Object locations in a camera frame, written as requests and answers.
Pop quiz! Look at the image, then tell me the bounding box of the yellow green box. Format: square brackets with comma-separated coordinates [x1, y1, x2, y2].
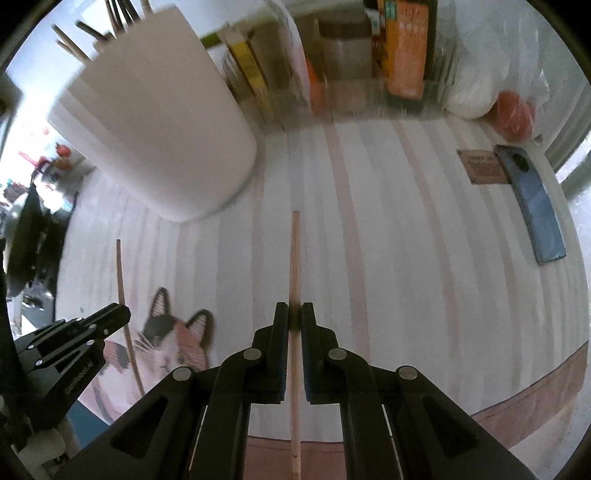
[226, 28, 269, 100]

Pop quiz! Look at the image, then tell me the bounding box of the clear plastic storage container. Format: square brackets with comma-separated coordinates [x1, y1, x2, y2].
[222, 0, 458, 130]

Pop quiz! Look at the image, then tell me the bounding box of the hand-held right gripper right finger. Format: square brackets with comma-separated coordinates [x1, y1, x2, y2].
[300, 302, 539, 480]

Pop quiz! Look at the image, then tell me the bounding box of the red tomato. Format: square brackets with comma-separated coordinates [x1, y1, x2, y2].
[496, 91, 536, 139]

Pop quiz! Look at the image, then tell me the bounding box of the brown card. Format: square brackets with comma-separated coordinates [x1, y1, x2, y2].
[457, 148, 509, 185]

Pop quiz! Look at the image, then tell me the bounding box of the striped cat print tablecloth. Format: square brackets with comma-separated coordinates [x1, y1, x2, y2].
[55, 117, 589, 480]

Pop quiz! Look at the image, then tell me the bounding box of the orange carton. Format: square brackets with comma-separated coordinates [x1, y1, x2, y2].
[376, 0, 437, 100]

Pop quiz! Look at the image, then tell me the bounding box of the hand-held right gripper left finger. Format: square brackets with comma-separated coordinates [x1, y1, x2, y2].
[55, 301, 290, 480]

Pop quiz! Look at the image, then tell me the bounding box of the black pan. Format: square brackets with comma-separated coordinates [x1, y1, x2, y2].
[4, 185, 70, 296]

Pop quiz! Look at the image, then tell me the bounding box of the white plastic bag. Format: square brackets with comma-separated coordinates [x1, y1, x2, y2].
[445, 0, 552, 139]

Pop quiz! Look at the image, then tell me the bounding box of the light wooden chopstick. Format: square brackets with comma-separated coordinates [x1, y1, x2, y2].
[115, 239, 146, 397]
[287, 211, 303, 480]

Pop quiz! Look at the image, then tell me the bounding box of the white cylindrical utensil holder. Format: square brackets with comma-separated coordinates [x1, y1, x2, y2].
[46, 4, 258, 223]

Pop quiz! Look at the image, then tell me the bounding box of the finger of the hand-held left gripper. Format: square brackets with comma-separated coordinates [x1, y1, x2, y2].
[55, 304, 133, 352]

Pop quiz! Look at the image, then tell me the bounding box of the bunch of mixed chopsticks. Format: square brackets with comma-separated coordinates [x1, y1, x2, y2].
[51, 0, 155, 63]

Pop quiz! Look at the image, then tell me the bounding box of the blue smartphone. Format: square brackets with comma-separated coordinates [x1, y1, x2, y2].
[493, 144, 568, 266]

